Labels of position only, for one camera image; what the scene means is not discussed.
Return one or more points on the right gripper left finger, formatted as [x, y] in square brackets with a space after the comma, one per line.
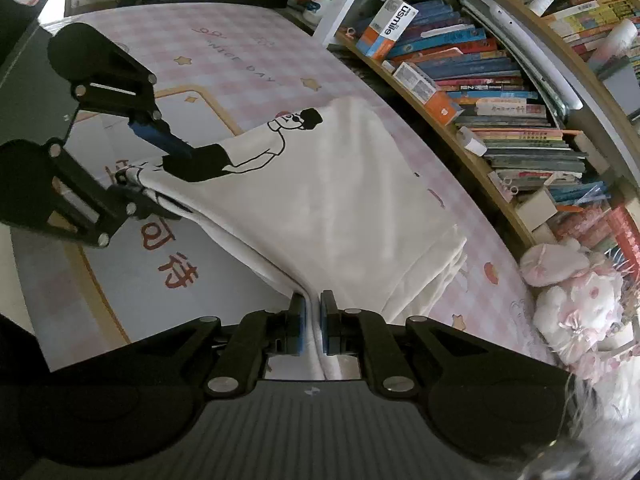
[131, 403]

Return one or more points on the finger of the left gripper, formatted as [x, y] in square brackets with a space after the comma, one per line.
[44, 190]
[105, 79]

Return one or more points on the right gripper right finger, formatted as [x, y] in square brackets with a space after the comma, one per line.
[483, 400]

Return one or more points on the cream t-shirt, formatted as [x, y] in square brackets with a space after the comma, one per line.
[319, 200]

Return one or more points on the pink checkered cartoon tablecloth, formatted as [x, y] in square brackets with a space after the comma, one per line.
[224, 70]

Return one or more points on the pink white plush bunny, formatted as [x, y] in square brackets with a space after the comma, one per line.
[587, 308]

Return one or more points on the beige pen holder box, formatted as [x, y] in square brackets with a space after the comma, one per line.
[537, 209]

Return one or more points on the small white box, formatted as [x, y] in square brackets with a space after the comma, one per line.
[471, 142]

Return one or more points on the row of leaning books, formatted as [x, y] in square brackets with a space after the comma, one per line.
[528, 147]

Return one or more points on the usmile white orange box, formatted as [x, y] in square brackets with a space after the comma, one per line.
[385, 29]

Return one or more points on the white orange flat box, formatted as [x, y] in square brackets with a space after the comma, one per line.
[433, 99]

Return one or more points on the white bookshelf frame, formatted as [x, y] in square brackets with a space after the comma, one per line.
[587, 101]

